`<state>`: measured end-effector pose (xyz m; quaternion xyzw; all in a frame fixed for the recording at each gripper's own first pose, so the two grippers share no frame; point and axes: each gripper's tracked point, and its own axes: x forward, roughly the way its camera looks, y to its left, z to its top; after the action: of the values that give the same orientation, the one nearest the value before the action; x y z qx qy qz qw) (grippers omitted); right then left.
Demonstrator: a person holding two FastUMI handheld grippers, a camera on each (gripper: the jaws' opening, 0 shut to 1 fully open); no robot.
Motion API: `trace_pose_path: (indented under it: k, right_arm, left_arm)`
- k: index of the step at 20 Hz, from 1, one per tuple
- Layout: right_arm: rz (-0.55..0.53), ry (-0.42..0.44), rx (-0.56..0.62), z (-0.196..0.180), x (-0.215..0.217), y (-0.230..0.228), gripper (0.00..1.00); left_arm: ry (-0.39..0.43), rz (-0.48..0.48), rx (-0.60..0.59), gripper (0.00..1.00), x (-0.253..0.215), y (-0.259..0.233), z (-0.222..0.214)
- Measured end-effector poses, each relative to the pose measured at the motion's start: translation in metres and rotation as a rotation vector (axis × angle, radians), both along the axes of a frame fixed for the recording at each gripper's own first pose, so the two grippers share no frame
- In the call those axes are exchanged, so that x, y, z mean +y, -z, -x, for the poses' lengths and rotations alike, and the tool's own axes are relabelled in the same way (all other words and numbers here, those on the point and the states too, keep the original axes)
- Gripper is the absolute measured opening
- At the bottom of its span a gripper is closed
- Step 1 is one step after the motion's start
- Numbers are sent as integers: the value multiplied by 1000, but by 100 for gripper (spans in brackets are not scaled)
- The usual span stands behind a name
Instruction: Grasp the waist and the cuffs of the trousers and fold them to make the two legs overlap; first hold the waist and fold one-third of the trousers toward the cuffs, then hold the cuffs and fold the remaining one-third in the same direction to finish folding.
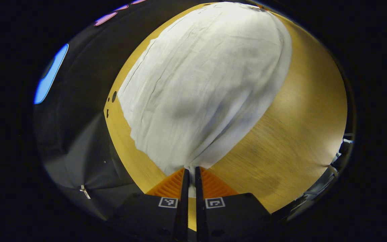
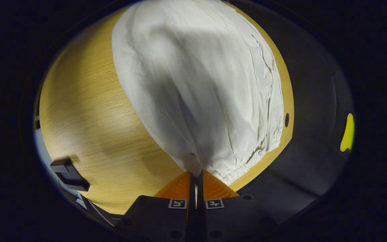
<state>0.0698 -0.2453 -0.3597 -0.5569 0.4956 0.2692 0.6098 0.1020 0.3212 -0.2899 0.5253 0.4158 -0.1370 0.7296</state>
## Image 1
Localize black backdrop cloth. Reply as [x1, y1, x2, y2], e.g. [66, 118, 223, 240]
[33, 0, 211, 220]

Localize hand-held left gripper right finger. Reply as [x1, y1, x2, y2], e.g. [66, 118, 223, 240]
[195, 167, 274, 242]

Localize white jeans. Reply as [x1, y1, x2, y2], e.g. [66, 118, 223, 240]
[117, 2, 293, 197]

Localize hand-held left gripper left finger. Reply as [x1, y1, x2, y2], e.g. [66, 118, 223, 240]
[108, 169, 190, 242]

